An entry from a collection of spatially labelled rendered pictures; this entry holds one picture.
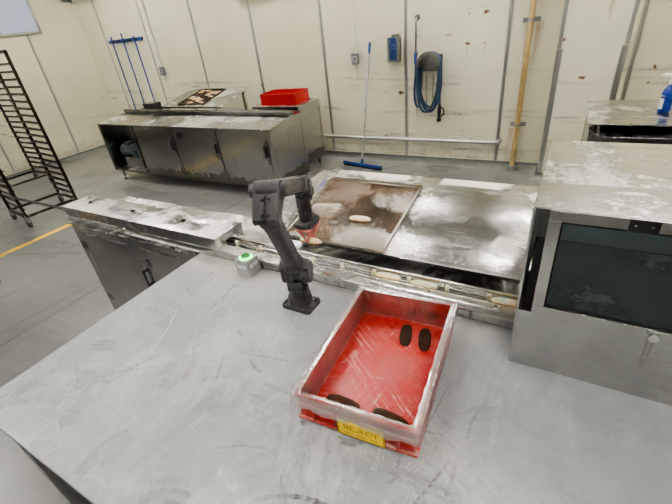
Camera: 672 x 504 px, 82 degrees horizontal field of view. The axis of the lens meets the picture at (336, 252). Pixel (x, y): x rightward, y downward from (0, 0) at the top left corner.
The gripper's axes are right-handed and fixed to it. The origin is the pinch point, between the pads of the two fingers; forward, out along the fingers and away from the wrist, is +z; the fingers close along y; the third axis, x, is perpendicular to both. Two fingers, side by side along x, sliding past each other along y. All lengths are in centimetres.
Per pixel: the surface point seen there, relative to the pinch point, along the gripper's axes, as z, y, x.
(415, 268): 12.4, -10.8, 41.3
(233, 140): 41, -201, -231
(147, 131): 38, -202, -374
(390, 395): 9, 50, 55
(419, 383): 9, 43, 61
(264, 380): 9, 60, 19
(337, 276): 7.6, 10.0, 17.4
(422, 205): 1, -43, 34
